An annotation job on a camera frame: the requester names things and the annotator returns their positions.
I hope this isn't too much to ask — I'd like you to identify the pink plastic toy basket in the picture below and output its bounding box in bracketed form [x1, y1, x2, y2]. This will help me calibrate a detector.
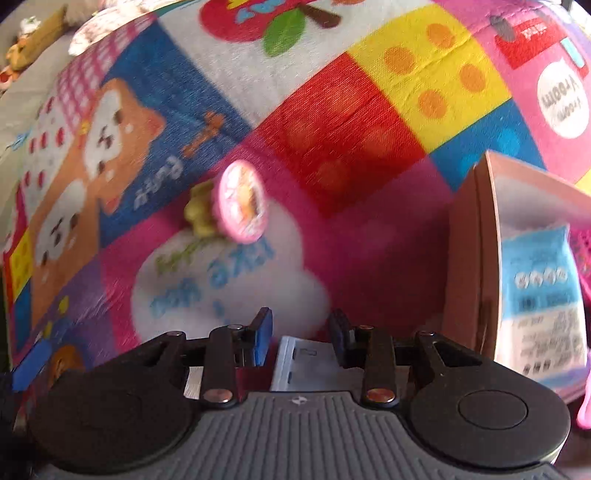
[570, 231, 591, 296]

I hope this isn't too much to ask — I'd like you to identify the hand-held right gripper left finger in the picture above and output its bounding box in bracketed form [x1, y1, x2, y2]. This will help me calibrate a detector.
[95, 307, 274, 411]

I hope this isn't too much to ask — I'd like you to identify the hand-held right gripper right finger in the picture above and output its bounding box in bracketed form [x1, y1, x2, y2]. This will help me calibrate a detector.
[327, 310, 504, 409]

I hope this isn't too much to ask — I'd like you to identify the colourful printed play mat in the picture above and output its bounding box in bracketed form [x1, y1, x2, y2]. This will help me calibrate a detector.
[0, 0, 591, 398]

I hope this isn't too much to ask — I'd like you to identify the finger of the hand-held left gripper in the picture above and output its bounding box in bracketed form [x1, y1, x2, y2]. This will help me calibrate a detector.
[0, 353, 51, 418]

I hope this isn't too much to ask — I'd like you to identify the beige cardboard box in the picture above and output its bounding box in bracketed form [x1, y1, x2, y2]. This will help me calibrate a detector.
[443, 150, 591, 388]

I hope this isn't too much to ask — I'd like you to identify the yellow-green small toy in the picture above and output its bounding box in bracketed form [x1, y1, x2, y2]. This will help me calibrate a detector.
[184, 182, 220, 238]

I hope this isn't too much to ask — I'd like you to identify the white floral cloth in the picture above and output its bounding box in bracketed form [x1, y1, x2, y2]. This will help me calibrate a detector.
[69, 0, 153, 54]

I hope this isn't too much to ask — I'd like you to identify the pink plastic toy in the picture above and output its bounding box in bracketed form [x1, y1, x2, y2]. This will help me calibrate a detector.
[576, 383, 591, 430]

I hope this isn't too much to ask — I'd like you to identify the blue and white tissue packet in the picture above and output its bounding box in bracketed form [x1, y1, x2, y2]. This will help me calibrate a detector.
[496, 224, 589, 388]

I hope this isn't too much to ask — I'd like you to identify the pink round toy plate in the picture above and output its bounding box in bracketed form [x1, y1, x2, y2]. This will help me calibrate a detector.
[217, 160, 269, 244]

